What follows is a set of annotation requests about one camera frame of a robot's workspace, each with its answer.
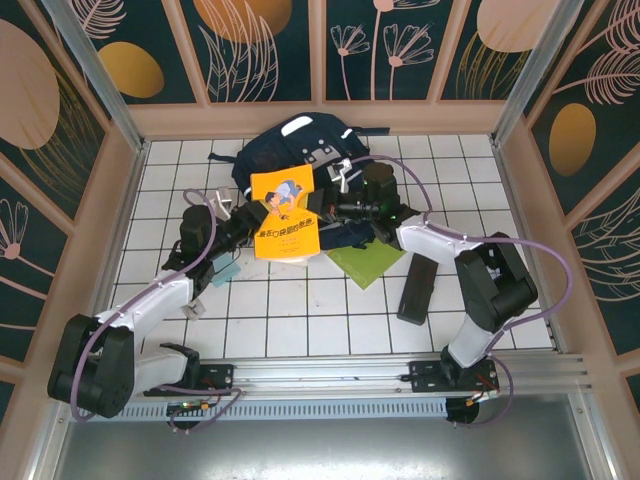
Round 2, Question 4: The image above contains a yellow cartoon cover book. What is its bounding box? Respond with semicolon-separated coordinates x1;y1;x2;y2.
248;164;321;264

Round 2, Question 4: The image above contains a light teal eraser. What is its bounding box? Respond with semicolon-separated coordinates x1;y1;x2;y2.
209;252;242;289

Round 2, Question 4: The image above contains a green notebook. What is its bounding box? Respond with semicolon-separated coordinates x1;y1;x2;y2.
324;244;407;291

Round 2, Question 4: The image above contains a navy blue backpack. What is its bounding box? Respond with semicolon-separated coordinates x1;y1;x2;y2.
207;112;401;252

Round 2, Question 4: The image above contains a black pencil case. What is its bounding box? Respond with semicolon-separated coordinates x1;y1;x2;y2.
397;252;441;326

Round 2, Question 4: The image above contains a small circuit board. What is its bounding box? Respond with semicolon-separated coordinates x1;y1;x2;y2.
166;399;214;419

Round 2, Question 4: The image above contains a grey metal panel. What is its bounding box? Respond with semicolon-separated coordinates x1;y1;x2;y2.
49;394;601;480

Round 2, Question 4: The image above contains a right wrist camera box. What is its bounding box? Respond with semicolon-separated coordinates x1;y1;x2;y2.
327;159;354;195

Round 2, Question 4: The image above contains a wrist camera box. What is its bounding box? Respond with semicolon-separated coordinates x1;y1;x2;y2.
205;187;235;214
327;159;354;195

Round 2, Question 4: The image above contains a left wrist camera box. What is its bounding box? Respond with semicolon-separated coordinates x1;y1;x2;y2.
205;187;235;214

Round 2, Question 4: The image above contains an aluminium side rail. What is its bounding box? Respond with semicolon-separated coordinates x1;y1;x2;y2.
490;139;566;357
74;142;151;362

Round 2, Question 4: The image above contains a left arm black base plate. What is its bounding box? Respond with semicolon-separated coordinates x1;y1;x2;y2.
143;363;236;397

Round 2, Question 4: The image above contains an aluminium mounting rail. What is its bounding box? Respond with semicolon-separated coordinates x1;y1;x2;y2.
47;352;595;402

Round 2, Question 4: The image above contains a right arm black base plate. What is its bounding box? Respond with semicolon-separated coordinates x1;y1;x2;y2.
408;359;501;396

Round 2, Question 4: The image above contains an aluminium corner post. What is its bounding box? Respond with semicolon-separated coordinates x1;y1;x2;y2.
489;0;591;146
42;0;151;154

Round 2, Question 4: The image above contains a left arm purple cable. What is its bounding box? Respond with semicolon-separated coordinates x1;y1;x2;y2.
69;188;246;435

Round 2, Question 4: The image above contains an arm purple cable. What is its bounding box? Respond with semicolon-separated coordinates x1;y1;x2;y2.
69;188;246;435
349;154;574;429

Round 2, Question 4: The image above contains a grey slotted cable duct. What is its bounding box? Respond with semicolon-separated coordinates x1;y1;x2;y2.
69;399;451;422

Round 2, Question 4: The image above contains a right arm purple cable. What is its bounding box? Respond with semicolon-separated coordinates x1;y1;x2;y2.
349;154;574;429

